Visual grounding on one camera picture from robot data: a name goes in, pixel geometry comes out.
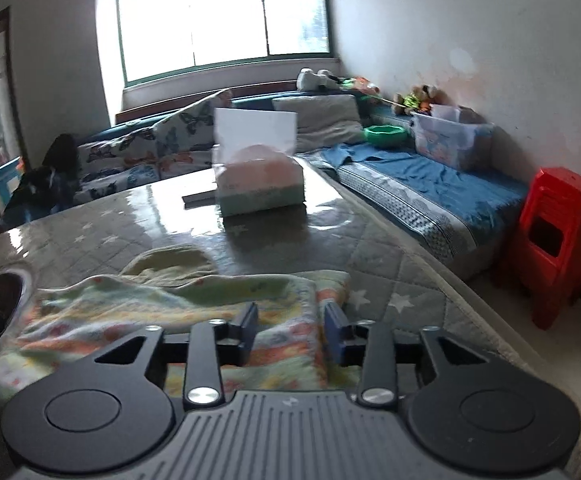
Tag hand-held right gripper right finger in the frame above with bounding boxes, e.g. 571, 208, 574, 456
324, 302, 491, 407

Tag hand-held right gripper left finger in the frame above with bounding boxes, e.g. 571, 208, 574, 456
93, 302, 259, 409

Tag pastel patterned child's jacket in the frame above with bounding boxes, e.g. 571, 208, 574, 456
0, 244, 367, 403

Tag grey quilted star table cover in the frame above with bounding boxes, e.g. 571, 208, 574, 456
0, 162, 581, 480

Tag teal sofa bed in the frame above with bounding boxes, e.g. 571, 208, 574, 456
0, 80, 530, 282

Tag flat dark box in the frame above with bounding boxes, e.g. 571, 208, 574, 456
181, 190, 219, 210

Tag pink green tissue pack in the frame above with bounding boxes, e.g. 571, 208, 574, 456
211, 107, 306, 219

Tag blue bed sheet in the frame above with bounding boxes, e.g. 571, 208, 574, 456
298, 142, 530, 242

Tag green plastic basin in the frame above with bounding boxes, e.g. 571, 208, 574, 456
363, 123, 408, 150

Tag square butterfly print pillow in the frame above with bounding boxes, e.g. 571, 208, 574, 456
152, 88, 234, 182

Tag grey pillow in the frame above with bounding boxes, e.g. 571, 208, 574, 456
271, 93, 367, 152

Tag long butterfly print pillow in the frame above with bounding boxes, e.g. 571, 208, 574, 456
77, 126, 164, 197

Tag clear plastic storage box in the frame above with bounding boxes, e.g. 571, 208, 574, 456
411, 103, 495, 171

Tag stack of red plastic stools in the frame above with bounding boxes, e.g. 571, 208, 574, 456
493, 166, 581, 332

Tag colourful toys pile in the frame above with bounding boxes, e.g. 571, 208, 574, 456
339, 75, 382, 99

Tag brown plush toys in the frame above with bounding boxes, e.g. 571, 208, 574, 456
393, 84, 444, 114

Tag black bag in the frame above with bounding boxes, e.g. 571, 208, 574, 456
0, 133, 80, 227

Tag white plush toy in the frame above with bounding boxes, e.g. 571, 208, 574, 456
296, 68, 342, 92

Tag blue white cabinet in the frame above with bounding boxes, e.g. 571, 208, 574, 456
0, 156, 24, 212

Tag large window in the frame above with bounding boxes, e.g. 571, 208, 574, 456
114, 0, 332, 87

